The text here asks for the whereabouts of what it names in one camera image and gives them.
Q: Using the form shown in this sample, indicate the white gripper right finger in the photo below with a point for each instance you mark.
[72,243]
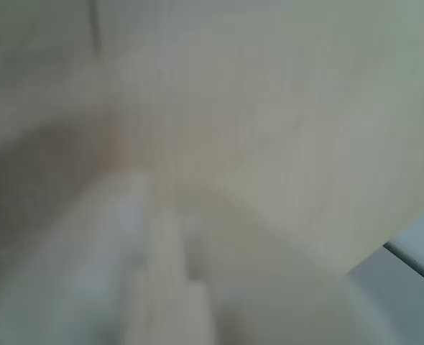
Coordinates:
[269,294]

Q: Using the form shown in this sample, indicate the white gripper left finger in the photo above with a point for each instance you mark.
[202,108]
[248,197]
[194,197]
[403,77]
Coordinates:
[125,251]

